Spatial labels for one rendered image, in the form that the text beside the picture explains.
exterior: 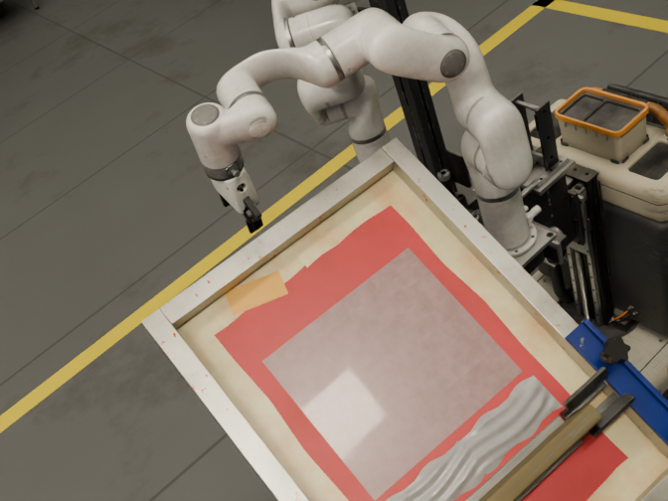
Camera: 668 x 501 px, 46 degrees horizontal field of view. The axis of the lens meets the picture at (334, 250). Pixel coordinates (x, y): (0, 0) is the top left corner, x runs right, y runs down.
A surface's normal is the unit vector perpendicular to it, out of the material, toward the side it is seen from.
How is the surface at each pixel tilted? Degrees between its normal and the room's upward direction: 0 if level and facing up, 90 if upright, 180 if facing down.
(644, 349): 0
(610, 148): 92
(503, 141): 90
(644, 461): 31
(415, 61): 93
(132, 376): 0
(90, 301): 0
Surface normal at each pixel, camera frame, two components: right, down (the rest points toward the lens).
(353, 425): 0.03, -0.38
